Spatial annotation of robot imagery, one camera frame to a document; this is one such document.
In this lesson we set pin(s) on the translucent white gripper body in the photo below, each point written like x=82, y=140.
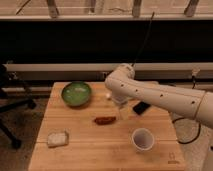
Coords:
x=122, y=109

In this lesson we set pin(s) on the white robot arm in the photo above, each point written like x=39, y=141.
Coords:
x=190, y=103

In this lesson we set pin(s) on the green ceramic bowl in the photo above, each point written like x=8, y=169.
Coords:
x=76, y=93

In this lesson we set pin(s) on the black smartphone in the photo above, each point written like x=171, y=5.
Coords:
x=140, y=108

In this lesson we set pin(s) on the white paper cup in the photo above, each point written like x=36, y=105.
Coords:
x=142, y=139

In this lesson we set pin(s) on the white baseboard heater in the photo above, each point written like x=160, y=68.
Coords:
x=93, y=71

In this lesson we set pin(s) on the white sponge block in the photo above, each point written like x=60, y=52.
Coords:
x=57, y=139

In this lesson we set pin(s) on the white plug adapter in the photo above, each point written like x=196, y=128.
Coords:
x=195, y=71

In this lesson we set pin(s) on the black office chair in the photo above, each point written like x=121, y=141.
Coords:
x=6, y=77

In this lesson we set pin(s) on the white wall outlet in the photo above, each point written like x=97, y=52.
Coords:
x=104, y=75

